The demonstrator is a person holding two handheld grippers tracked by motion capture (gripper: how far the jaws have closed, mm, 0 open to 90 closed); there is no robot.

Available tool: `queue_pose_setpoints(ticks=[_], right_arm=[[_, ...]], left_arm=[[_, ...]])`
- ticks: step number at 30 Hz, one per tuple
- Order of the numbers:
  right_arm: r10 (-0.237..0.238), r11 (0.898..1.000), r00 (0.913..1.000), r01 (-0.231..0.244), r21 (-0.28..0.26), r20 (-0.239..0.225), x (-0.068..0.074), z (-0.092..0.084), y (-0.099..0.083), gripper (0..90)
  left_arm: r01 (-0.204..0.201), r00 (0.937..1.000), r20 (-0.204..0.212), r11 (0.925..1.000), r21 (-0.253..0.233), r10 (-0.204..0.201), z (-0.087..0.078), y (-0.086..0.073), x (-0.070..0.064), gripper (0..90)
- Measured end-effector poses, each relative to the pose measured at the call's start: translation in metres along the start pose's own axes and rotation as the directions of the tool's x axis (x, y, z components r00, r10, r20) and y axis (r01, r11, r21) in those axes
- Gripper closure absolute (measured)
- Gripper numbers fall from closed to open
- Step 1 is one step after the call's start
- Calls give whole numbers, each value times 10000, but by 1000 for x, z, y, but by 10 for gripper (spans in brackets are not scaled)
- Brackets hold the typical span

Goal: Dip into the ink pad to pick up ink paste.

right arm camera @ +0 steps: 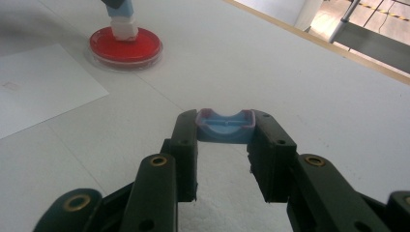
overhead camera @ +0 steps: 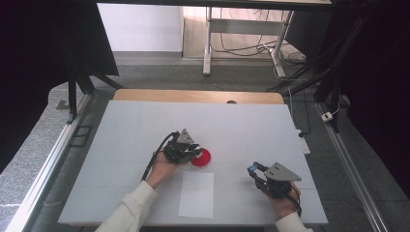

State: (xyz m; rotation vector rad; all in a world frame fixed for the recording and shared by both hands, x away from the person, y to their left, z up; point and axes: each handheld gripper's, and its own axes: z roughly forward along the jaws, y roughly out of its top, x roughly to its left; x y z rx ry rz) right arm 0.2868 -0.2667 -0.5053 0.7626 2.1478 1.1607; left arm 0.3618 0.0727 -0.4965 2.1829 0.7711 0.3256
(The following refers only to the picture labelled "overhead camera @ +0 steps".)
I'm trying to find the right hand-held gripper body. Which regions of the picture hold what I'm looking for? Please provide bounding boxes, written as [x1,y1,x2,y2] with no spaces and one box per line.
[256,161,303,199]

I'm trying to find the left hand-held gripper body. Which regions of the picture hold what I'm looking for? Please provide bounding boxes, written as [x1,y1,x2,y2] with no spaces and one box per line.
[162,128,195,164]

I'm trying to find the red petri dish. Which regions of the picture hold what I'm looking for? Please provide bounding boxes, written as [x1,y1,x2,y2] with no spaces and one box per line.
[190,147,213,168]

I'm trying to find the person's left hand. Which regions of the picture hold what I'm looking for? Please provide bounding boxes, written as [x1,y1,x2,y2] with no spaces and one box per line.
[145,151,182,189]

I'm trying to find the person's right hand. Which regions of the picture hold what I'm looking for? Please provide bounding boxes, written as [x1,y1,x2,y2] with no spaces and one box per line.
[268,182,303,220]

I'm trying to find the white paper sheet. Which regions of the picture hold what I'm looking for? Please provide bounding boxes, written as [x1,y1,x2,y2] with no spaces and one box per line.
[178,171,215,219]

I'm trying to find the long white power strip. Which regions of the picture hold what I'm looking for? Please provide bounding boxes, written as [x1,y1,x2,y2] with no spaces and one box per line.
[296,129,311,156]

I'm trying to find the white table cover board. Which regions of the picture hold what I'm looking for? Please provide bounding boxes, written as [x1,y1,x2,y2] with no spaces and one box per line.
[57,100,329,225]

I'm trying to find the wooden table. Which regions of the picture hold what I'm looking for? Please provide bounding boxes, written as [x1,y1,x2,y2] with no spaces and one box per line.
[112,88,285,105]

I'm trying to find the black stand struts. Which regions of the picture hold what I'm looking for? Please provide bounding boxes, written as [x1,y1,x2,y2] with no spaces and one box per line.
[66,64,124,126]
[267,0,378,133]

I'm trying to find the black curtain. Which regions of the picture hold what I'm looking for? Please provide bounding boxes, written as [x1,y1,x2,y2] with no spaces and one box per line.
[322,0,410,199]
[0,0,120,173]

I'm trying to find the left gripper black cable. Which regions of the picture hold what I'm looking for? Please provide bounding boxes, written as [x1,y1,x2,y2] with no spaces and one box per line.
[140,130,180,183]

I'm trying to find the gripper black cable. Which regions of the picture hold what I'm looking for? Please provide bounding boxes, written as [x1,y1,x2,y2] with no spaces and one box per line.
[140,130,180,183]
[283,185,304,218]

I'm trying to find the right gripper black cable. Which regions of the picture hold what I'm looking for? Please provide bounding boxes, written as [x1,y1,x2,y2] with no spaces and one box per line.
[283,185,304,218]

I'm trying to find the aluminium floor rail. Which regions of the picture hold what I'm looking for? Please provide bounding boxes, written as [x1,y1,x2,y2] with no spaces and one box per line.
[314,101,390,232]
[5,93,94,232]

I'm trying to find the tangle of black floor cables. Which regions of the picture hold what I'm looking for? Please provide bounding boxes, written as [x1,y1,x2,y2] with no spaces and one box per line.
[211,8,308,66]

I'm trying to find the grey metal desk frame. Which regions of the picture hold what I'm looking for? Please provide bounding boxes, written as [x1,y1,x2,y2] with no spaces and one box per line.
[202,6,295,79]

